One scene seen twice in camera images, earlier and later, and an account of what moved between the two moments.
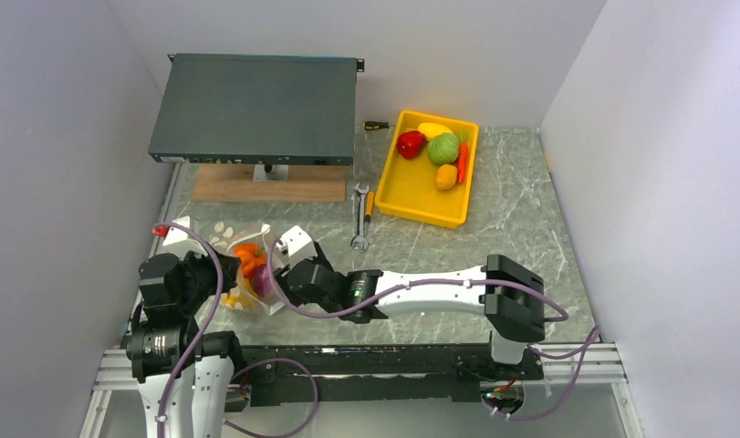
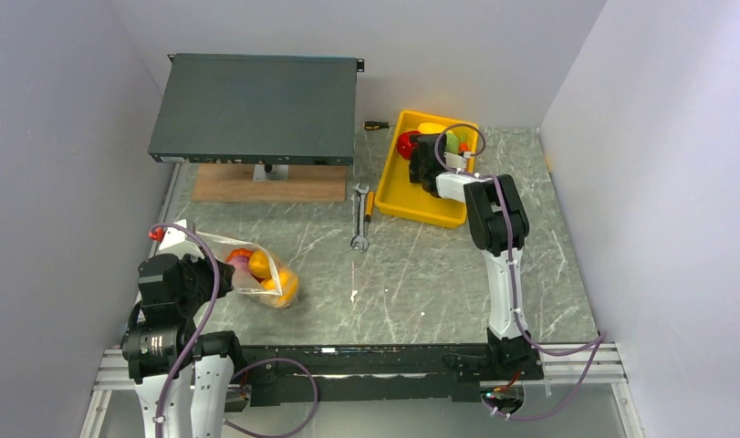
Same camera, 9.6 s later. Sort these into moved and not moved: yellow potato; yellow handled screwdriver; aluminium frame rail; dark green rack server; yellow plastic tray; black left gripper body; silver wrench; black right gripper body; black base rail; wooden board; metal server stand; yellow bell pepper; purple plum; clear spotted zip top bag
Moved: yellow bell pepper; clear spotted zip top bag; black right gripper body; yellow potato; purple plum
Not moved: aluminium frame rail; black left gripper body; yellow plastic tray; wooden board; metal server stand; silver wrench; dark green rack server; yellow handled screwdriver; black base rail
